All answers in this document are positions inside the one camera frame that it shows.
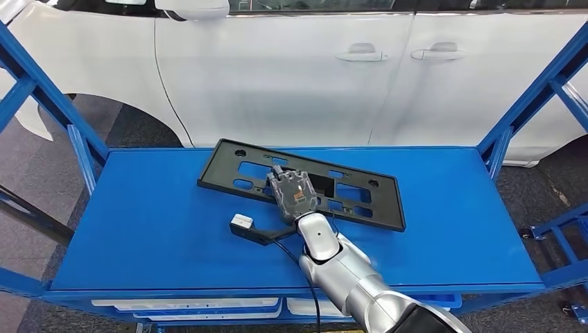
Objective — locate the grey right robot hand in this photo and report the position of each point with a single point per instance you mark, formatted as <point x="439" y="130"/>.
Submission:
<point x="294" y="195"/>

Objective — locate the black plastic plate bracket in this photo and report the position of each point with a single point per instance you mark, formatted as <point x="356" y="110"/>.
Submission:
<point x="381" y="202"/>

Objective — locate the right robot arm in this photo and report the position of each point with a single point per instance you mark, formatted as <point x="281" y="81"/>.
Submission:
<point x="349" y="280"/>

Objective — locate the white car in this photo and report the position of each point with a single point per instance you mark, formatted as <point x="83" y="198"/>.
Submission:
<point x="275" y="82"/>

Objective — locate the translucent white plastic bin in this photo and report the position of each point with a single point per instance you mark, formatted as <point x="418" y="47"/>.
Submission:
<point x="183" y="303"/>

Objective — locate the white car side mirror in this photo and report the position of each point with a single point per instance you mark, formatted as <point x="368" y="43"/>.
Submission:
<point x="193" y="9"/>

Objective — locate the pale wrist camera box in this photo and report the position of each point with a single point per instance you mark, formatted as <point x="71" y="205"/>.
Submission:
<point x="242" y="221"/>

